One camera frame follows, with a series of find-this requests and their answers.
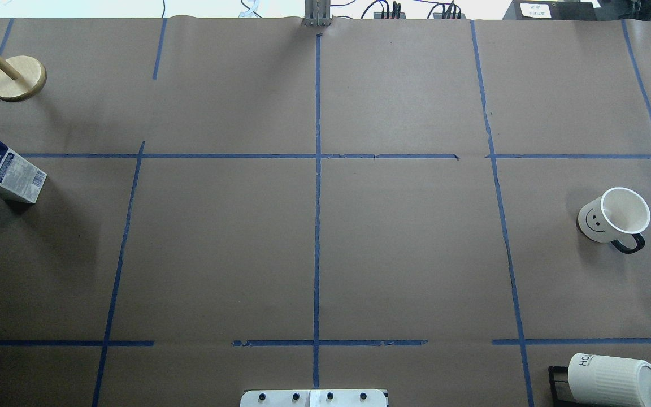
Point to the black power strip with plugs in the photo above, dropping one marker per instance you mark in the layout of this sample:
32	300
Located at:
416	10

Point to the black wire rack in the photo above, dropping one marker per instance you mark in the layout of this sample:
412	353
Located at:
560	391

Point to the white ribbed mug lying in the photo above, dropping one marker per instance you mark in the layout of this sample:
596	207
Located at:
609	381

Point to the white smiley mug black handle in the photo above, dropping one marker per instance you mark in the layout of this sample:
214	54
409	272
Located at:
619	216

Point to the wooden round stand with rod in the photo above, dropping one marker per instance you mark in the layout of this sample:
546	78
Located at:
21	77

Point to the black box with label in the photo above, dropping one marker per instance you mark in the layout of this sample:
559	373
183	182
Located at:
550	10

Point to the white control box with knobs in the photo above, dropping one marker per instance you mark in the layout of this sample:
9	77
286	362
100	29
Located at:
315	397

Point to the grey metal bracket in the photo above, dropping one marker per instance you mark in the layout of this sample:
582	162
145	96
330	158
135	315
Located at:
317	13

